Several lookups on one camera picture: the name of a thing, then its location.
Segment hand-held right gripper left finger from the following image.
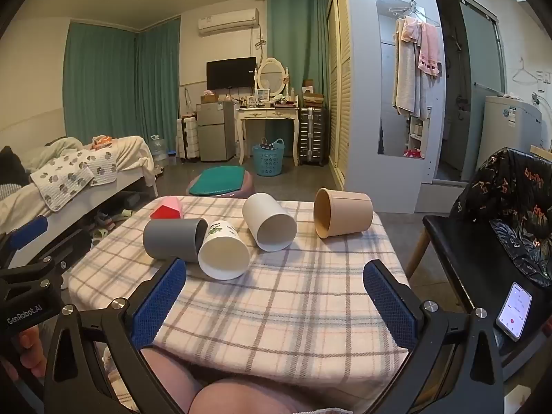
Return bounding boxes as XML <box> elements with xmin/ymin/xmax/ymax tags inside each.
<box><xmin>43</xmin><ymin>256</ymin><xmax>190</xmax><ymax>414</ymax></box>

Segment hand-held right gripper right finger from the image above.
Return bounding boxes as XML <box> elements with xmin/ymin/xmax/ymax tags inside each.
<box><xmin>363</xmin><ymin>260</ymin><xmax>505</xmax><ymax>414</ymax></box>

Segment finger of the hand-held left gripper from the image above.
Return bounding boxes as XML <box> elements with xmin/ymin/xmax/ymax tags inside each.
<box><xmin>26</xmin><ymin>228</ymin><xmax>95</xmax><ymax>286</ymax></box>
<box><xmin>0</xmin><ymin>216</ymin><xmax>49</xmax><ymax>260</ymax></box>

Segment grey cup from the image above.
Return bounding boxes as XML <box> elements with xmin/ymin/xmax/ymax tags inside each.
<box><xmin>143</xmin><ymin>218</ymin><xmax>210</xmax><ymax>264</ymax></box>

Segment white cup with green print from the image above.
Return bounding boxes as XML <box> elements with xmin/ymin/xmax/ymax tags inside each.
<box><xmin>197</xmin><ymin>220</ymin><xmax>252</xmax><ymax>281</ymax></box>

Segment tan brown cup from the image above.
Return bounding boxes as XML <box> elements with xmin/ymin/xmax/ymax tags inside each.
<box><xmin>313</xmin><ymin>188</ymin><xmax>374</xmax><ymax>239</ymax></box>

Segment plain white cup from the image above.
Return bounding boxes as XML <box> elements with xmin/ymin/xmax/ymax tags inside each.
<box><xmin>242</xmin><ymin>193</ymin><xmax>298</xmax><ymax>253</ymax></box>

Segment person's left hand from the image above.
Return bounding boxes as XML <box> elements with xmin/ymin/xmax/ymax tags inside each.
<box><xmin>12</xmin><ymin>325</ymin><xmax>47</xmax><ymax>378</ymax></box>

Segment shoes under bed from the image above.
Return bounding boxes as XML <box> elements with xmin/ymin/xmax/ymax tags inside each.
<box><xmin>90</xmin><ymin>209</ymin><xmax>132</xmax><ymax>240</ymax></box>

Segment patterned quilted blanket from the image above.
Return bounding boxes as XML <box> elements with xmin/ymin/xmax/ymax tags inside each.
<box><xmin>29</xmin><ymin>149</ymin><xmax>118</xmax><ymax>213</ymax></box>

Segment pink and red house-shaped box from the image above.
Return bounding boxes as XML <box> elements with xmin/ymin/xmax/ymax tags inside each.
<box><xmin>150</xmin><ymin>196</ymin><xmax>185</xmax><ymax>220</ymax></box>

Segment black chair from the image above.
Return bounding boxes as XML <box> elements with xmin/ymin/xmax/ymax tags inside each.
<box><xmin>405</xmin><ymin>213</ymin><xmax>552</xmax><ymax>380</ymax></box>

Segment bed with white sheet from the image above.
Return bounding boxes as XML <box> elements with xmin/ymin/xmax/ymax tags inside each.
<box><xmin>0</xmin><ymin>136</ymin><xmax>156</xmax><ymax>242</ymax></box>

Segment plaid tablecloth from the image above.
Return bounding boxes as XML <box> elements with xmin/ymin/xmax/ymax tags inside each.
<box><xmin>69</xmin><ymin>196</ymin><xmax>410</xmax><ymax>386</ymax></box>

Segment smartphone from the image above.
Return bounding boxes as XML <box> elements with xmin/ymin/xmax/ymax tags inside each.
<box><xmin>495</xmin><ymin>282</ymin><xmax>533</xmax><ymax>343</ymax></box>

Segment person's bare legs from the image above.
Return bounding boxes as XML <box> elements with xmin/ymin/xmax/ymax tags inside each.
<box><xmin>101</xmin><ymin>345</ymin><xmax>363</xmax><ymax>414</ymax></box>

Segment clear water jug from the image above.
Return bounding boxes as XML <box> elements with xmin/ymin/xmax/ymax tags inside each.
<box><xmin>150</xmin><ymin>135</ymin><xmax>168</xmax><ymax>167</ymax></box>

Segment green cushion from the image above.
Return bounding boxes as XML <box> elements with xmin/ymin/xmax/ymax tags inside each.
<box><xmin>190</xmin><ymin>167</ymin><xmax>246</xmax><ymax>196</ymax></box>

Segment dark floral jacket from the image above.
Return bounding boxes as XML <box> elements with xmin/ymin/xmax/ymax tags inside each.
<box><xmin>448</xmin><ymin>147</ymin><xmax>552</xmax><ymax>287</ymax></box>

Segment white suitcase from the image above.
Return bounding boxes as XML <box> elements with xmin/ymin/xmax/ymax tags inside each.
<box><xmin>176</xmin><ymin>116</ymin><xmax>200</xmax><ymax>160</ymax></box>

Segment wide green curtain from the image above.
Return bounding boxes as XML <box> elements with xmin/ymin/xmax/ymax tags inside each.
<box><xmin>64</xmin><ymin>21</ymin><xmax>139</xmax><ymax>147</ymax></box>

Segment blue laundry basket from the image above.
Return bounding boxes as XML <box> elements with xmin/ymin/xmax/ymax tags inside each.
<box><xmin>252</xmin><ymin>138</ymin><xmax>285</xmax><ymax>177</ymax></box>

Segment silver small fridge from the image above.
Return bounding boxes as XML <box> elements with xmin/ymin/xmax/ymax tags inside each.
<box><xmin>197</xmin><ymin>101</ymin><xmax>236</xmax><ymax>162</ymax></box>

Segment black ribbed suitcase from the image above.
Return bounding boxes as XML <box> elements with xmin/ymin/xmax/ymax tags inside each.
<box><xmin>299</xmin><ymin>107</ymin><xmax>328</xmax><ymax>167</ymax></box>

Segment narrow green curtain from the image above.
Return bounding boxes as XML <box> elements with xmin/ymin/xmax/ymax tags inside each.
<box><xmin>136</xmin><ymin>17</ymin><xmax>181</xmax><ymax>149</ymax></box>

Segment white washing machine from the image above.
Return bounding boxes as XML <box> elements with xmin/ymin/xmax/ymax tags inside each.
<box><xmin>474</xmin><ymin>95</ymin><xmax>543</xmax><ymax>182</ymax></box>

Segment white dressing table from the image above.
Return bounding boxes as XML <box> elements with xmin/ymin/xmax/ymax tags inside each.
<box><xmin>235</xmin><ymin>106</ymin><xmax>300</xmax><ymax>165</ymax></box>

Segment white louvred wardrobe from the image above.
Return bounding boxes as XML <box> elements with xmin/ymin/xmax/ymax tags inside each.
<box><xmin>327</xmin><ymin>0</ymin><xmax>352</xmax><ymax>186</ymax></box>

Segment grey hanging towel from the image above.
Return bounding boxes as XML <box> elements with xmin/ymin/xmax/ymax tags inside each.
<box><xmin>392</xmin><ymin>17</ymin><xmax>421</xmax><ymax>117</ymax></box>

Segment cardboard box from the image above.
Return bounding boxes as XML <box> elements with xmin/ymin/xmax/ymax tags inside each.
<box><xmin>302</xmin><ymin>80</ymin><xmax>325</xmax><ymax>108</ymax></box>

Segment black television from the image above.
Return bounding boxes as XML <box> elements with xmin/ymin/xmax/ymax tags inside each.
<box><xmin>206</xmin><ymin>57</ymin><xmax>257</xmax><ymax>90</ymax></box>

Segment oval vanity mirror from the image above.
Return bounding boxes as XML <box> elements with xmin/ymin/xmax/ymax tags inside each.
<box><xmin>256</xmin><ymin>57</ymin><xmax>290</xmax><ymax>96</ymax></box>

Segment pink hanging towel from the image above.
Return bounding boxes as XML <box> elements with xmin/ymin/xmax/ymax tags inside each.
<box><xmin>417</xmin><ymin>21</ymin><xmax>441</xmax><ymax>78</ymax></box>

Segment white air conditioner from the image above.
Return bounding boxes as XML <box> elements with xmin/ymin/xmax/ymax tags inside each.
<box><xmin>197</xmin><ymin>8</ymin><xmax>260</xmax><ymax>36</ymax></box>

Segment tall green curtain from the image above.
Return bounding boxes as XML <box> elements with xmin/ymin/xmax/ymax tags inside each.
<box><xmin>267</xmin><ymin>0</ymin><xmax>331</xmax><ymax>110</ymax></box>

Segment tall wall mirror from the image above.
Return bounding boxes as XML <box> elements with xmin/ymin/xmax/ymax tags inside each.
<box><xmin>375</xmin><ymin>0</ymin><xmax>443</xmax><ymax>160</ymax></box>

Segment wire clothes hanger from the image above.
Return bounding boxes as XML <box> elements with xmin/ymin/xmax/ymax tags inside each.
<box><xmin>512</xmin><ymin>58</ymin><xmax>535</xmax><ymax>83</ymax></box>

